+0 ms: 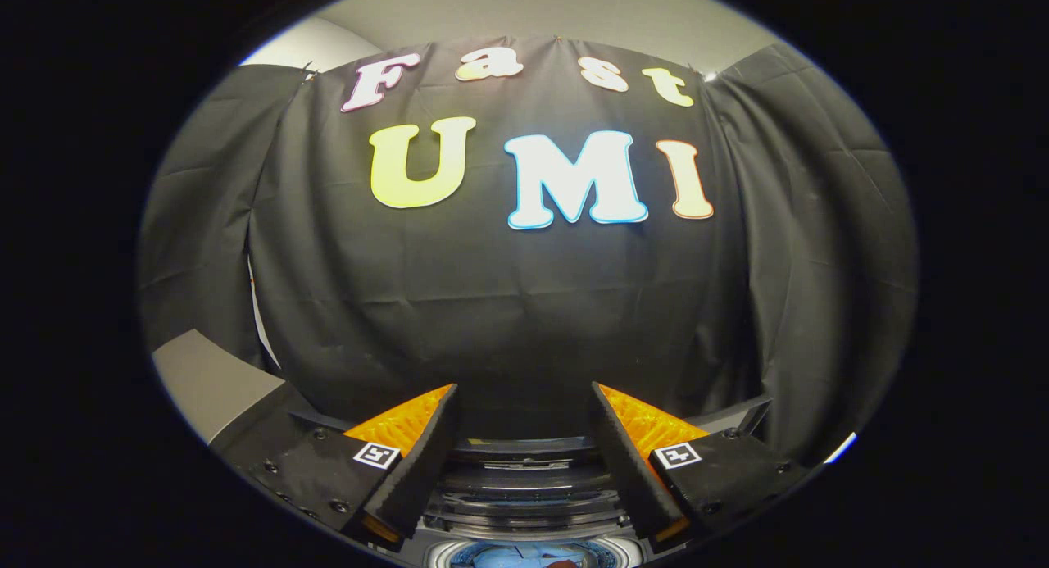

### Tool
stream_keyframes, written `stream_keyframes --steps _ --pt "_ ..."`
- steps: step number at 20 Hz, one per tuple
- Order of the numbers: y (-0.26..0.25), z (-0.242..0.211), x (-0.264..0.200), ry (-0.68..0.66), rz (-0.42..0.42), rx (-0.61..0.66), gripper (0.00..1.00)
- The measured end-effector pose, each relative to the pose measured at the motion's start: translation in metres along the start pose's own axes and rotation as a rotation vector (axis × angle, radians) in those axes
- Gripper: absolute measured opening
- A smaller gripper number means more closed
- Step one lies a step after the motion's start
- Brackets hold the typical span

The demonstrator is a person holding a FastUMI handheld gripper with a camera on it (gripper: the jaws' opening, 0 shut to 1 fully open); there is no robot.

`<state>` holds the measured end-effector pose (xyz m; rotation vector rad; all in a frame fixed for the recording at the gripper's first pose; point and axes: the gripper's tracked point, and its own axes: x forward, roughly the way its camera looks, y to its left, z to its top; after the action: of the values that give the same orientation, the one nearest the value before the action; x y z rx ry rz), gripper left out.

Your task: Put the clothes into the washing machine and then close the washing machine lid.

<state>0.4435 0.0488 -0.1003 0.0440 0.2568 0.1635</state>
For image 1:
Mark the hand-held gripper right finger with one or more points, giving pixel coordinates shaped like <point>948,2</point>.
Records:
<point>627,461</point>

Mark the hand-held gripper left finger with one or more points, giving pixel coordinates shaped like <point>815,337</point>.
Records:
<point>426,461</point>

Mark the light blue polo shirt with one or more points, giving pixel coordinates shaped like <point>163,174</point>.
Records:
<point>508,556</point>

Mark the black backdrop cloth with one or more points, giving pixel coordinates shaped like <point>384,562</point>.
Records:
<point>508,306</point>

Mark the white paper sheet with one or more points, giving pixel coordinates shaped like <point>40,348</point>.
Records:
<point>842,447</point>

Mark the grey cabinet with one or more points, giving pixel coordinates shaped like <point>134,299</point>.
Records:
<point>205,379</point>

